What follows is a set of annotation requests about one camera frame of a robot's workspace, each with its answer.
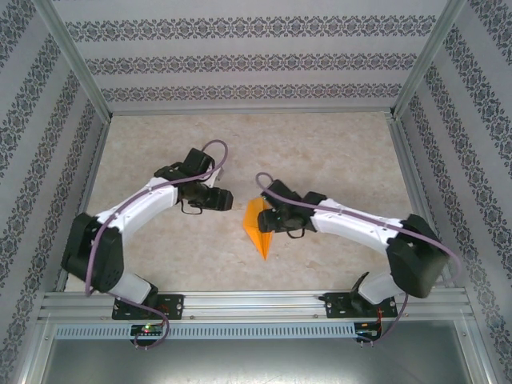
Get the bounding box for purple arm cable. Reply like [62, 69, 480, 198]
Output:
[85, 139, 231, 351]
[254, 172, 462, 347]

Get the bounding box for grey metal sheet panel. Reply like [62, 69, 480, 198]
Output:
[38, 339, 487, 384]

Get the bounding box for aluminium table side rail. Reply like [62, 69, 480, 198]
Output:
[386, 115, 455, 289]
[54, 118, 113, 292]

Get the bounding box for orange cloth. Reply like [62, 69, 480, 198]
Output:
[242, 195, 277, 262]

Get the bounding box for long aluminium mounting rail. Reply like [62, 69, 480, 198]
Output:
[38, 290, 469, 321]

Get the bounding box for slotted grey cable duct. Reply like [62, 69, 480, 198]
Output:
[54, 322, 357, 341]

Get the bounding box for aluminium frame post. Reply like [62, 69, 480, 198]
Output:
[391, 0, 469, 119]
[38, 0, 113, 121]

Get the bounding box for aluminium frame cross bar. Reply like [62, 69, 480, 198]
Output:
[107, 104, 397, 118]

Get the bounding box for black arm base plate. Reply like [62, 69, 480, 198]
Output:
[324, 291, 398, 320]
[111, 294, 185, 321]

